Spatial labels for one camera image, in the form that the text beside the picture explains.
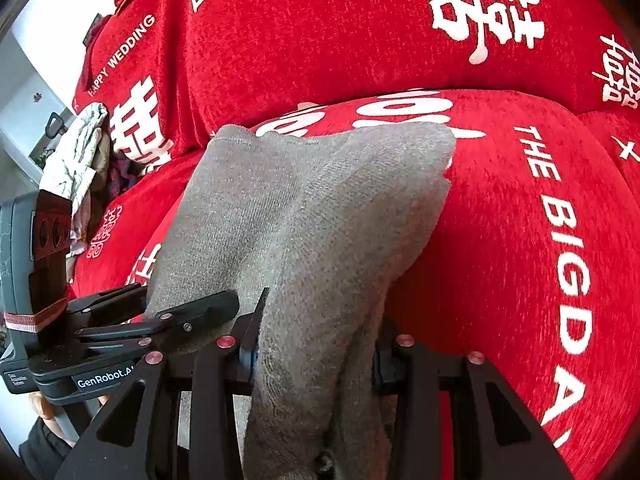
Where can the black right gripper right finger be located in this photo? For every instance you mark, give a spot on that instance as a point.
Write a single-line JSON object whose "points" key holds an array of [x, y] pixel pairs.
{"points": [[457, 417]]}

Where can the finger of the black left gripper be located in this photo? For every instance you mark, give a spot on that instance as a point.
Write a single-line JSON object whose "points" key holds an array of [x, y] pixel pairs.
{"points": [[128, 301], [209, 311]]}

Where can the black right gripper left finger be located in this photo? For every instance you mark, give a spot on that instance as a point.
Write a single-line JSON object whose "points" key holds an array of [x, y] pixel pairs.
{"points": [[173, 417]]}

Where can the grey knit garment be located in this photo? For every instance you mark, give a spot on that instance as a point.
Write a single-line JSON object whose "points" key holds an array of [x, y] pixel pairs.
{"points": [[320, 227]]}

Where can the crumpled clothes pile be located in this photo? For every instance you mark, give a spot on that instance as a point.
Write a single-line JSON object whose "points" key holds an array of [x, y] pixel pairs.
{"points": [[85, 170]]}

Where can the person's left hand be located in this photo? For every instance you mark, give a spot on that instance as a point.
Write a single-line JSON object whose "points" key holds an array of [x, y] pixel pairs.
{"points": [[45, 412]]}

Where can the grey jacket sleeve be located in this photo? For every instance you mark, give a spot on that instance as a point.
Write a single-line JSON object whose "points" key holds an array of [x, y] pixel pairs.
{"points": [[43, 452]]}

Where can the red wedding sofa cover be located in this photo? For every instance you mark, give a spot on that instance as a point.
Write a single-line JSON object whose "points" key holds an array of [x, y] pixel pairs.
{"points": [[535, 258]]}

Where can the white cabinet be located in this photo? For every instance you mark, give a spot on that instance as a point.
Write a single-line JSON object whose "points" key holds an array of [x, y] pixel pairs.
{"points": [[27, 104]]}

